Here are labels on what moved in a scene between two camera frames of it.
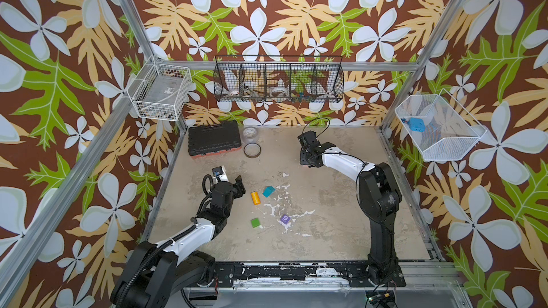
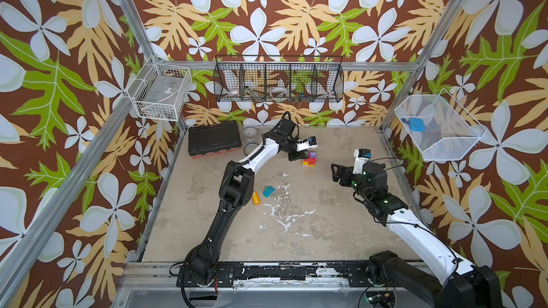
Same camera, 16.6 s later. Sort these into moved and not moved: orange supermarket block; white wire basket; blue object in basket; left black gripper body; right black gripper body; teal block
Moved: right black gripper body; left black gripper body
Not moved: blue object in basket; orange supermarket block; teal block; white wire basket
